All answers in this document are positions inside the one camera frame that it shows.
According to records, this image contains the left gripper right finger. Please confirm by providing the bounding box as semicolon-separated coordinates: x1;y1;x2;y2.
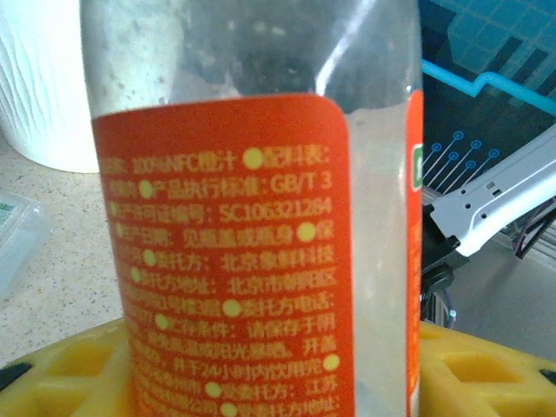
418;323;556;417

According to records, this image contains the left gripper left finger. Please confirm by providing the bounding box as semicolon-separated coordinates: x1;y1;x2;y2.
0;318;140;417

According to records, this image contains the clear bottle orange label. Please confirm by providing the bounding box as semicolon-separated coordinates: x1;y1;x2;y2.
79;0;426;417

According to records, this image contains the white ribbed bin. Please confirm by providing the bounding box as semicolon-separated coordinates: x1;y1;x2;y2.
0;0;102;174

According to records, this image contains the clear bottle green label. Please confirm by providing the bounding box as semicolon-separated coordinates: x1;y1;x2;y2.
0;190;52;301

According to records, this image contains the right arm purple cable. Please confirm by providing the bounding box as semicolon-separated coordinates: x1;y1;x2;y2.
512;203;556;261

